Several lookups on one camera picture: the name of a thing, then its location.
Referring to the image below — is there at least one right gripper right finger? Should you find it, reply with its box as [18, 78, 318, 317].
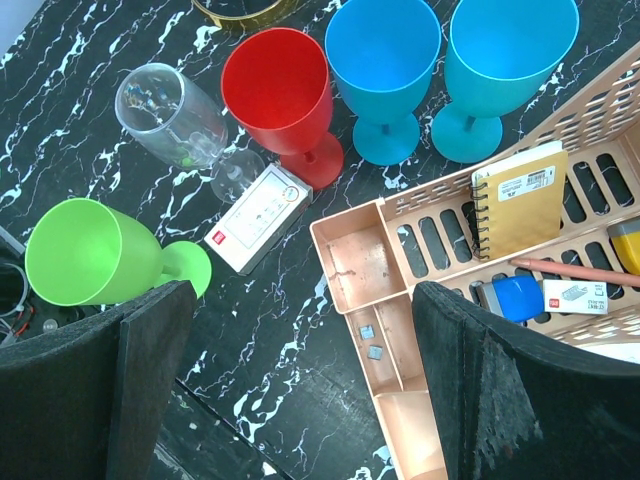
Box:
[412, 281, 639, 479]

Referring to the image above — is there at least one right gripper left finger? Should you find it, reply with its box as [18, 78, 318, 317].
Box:
[1, 281, 196, 479]

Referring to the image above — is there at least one green wine glass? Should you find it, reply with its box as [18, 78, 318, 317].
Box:
[25, 198, 213, 306]

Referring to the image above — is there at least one clear wine glass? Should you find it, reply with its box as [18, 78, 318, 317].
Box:
[115, 63, 265, 204]

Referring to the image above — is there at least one blue wine glass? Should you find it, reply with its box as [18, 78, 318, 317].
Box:
[431, 0, 580, 164]
[325, 0, 441, 166]

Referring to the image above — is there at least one red wine glass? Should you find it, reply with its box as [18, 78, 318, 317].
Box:
[221, 27, 344, 190]

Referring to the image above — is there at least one blue small item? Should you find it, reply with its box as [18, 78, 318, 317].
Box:
[476, 275, 544, 323]

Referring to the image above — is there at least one white card box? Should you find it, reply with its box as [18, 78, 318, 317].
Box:
[541, 279, 608, 315]

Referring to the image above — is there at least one pink pen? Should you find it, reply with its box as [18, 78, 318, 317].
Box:
[509, 258, 640, 288]

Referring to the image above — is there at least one yellow spiral notebook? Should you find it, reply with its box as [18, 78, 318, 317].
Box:
[471, 141, 568, 261]

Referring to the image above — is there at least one yellow eraser block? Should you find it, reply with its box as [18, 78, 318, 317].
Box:
[607, 217, 640, 275]

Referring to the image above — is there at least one pink desk organizer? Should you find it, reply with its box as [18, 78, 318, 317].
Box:
[311, 47, 639, 479]

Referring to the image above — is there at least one white small box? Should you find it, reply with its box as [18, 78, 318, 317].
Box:
[204, 165, 313, 275]

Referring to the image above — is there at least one gold wire glass rack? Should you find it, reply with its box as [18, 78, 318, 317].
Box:
[192, 0, 300, 32]

